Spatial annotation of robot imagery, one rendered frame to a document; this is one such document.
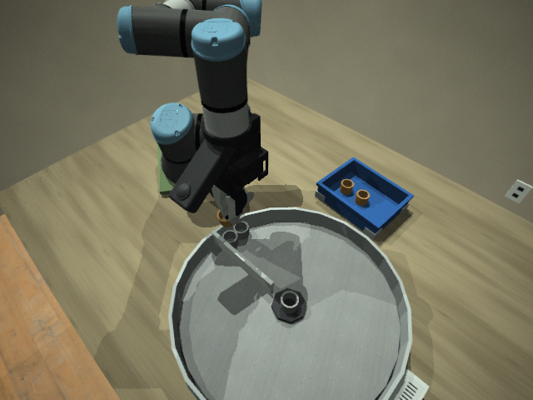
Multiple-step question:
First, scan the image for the grey metal bushing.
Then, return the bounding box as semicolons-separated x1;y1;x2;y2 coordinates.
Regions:
280;291;299;313
233;221;249;240
222;230;238;248

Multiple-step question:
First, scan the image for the blue crate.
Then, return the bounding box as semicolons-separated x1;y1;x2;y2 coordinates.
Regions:
315;157;414;240

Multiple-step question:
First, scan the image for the bronze bushing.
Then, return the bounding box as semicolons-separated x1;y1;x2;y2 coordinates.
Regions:
355;190;370;206
340;179;354;195
217;210;233;228

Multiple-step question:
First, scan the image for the grey round turntable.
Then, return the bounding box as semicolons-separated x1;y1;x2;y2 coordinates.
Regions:
168;207;429;400

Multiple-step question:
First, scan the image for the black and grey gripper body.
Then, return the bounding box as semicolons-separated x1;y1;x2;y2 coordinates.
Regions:
202;110;268;196

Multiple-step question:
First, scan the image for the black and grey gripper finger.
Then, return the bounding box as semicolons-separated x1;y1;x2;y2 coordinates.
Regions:
210;185;228;220
226;183;254;225

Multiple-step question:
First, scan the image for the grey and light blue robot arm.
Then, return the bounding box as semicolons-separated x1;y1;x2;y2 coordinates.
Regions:
117;0;262;213

